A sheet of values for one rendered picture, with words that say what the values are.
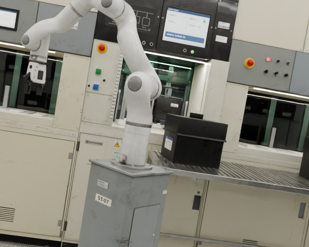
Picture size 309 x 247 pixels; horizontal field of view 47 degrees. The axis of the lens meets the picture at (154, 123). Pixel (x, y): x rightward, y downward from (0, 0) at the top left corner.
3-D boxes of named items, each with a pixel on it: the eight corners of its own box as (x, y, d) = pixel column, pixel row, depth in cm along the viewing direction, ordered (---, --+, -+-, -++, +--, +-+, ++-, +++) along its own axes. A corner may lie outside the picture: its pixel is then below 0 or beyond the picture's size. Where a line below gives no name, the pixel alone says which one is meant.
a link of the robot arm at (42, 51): (38, 55, 175) (50, 59, 184) (42, 28, 175) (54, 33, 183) (25, 53, 178) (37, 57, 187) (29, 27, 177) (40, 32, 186)
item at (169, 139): (159, 154, 218) (164, 126, 217) (201, 159, 224) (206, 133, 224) (172, 162, 191) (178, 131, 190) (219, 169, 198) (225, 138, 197)
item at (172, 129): (176, 135, 189) (180, 111, 188) (162, 129, 218) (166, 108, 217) (226, 142, 196) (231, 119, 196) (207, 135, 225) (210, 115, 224)
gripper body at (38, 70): (37, 60, 175) (34, 82, 176) (50, 63, 185) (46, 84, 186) (25, 58, 178) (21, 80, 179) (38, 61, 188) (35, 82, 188)
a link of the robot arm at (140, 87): (155, 127, 167) (163, 77, 165) (140, 128, 149) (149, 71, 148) (131, 123, 171) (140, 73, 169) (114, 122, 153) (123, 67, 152)
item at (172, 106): (150, 123, 285) (157, 84, 283) (148, 121, 305) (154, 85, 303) (180, 128, 287) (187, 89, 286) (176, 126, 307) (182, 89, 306)
